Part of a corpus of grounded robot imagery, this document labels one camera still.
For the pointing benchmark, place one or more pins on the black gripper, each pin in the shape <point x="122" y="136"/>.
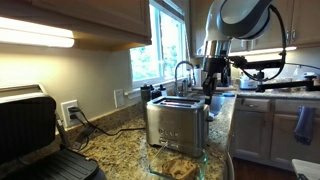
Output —
<point x="216" y="66"/>

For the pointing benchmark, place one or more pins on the black toaster lever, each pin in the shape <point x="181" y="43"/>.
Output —
<point x="210" y="117"/>

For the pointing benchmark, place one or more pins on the stainless steel two-slot toaster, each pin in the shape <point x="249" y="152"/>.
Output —
<point x="173" y="123"/>

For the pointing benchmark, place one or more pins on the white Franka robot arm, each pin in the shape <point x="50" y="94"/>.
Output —
<point x="240" y="20"/>

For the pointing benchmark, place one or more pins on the brown bread slice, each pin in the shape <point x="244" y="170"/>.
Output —
<point x="180" y="168"/>

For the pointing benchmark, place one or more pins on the stainless steel sink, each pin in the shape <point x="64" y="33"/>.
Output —
<point x="218" y="101"/>

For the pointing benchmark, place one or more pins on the white paper towel roll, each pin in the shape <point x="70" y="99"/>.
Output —
<point x="198" y="76"/>

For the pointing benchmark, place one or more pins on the blue sponge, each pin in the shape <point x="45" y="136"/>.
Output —
<point x="228" y="94"/>

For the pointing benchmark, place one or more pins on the black tall coffee appliance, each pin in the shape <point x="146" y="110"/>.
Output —
<point x="226" y="76"/>

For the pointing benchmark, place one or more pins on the white rice cooker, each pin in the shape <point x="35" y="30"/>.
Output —
<point x="247" y="84"/>

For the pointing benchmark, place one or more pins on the chrome kitchen faucet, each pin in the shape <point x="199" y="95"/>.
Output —
<point x="181" y="65"/>

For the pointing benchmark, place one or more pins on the white lower kitchen cabinets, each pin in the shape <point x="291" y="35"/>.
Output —
<point x="253" y="130"/>

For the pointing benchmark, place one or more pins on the under-cabinet strip light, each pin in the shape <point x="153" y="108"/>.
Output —
<point x="33" y="33"/>
<point x="260" y="51"/>

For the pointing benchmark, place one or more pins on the black pepper grinder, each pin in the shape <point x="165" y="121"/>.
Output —
<point x="145" y="93"/>

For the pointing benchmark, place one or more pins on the kitchen window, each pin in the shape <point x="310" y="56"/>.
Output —
<point x="150" y="56"/>

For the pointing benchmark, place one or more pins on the clear glass food container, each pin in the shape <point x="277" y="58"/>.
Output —
<point x="156" y="168"/>

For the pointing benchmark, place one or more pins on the blue hanging towel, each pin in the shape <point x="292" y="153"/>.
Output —
<point x="305" y="125"/>

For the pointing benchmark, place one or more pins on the white flat panel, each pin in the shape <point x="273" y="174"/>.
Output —
<point x="305" y="168"/>

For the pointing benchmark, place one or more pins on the wooden upper cabinet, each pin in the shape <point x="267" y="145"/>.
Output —
<point x="83" y="16"/>

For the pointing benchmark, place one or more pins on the black panini press grill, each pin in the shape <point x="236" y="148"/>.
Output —
<point x="30" y="126"/>

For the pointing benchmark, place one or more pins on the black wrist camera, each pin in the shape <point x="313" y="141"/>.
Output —
<point x="238" y="61"/>

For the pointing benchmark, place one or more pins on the black stereo camera bar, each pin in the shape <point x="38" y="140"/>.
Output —
<point x="270" y="64"/>

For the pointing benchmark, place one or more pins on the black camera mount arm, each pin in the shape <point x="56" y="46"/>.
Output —
<point x="286" y="85"/>

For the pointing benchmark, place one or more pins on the white wall switch plate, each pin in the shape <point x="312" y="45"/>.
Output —
<point x="119" y="98"/>

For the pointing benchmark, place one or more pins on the white wall power outlet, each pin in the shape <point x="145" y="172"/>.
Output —
<point x="65" y="115"/>

